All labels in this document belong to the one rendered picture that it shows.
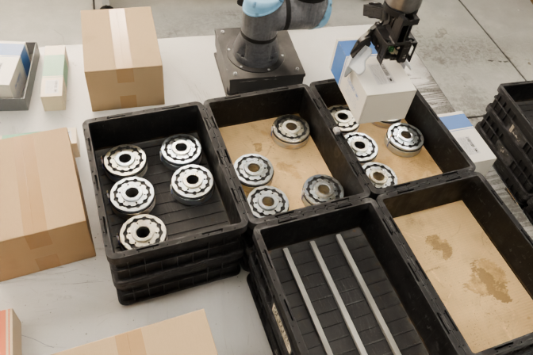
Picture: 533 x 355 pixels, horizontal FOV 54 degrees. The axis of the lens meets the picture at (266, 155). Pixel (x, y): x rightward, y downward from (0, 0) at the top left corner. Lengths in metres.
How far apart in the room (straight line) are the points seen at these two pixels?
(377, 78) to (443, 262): 0.46
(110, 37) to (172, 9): 1.67
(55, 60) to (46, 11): 1.60
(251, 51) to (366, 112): 0.57
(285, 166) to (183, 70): 0.61
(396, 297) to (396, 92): 0.45
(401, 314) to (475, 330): 0.16
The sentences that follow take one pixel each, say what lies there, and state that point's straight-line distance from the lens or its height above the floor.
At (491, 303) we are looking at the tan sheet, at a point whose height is 0.83.
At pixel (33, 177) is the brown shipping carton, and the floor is 0.86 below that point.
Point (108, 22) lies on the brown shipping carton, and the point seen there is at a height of 0.86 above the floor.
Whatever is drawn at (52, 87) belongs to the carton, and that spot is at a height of 0.76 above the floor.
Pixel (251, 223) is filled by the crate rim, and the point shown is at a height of 0.93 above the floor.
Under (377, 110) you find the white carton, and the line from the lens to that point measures 1.20.
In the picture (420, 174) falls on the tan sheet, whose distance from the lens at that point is 1.46.
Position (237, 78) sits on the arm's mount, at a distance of 1.63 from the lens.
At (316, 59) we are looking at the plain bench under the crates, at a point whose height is 0.70.
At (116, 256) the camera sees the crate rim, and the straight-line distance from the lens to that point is 1.10.
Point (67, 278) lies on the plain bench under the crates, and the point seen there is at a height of 0.70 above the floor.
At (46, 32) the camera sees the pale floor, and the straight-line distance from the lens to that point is 3.22.
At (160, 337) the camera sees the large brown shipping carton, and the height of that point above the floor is 0.90.
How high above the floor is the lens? 1.87
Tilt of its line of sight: 49 degrees down
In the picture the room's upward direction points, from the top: 9 degrees clockwise
